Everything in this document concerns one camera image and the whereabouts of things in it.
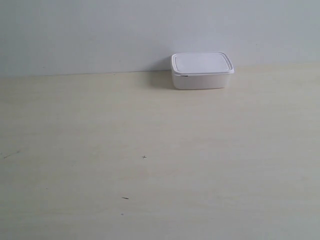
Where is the white lidded plastic container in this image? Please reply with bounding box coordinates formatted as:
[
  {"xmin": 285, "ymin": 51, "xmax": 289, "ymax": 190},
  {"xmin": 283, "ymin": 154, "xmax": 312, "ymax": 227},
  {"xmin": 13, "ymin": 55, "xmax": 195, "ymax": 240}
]
[{"xmin": 170, "ymin": 52, "xmax": 235, "ymax": 90}]

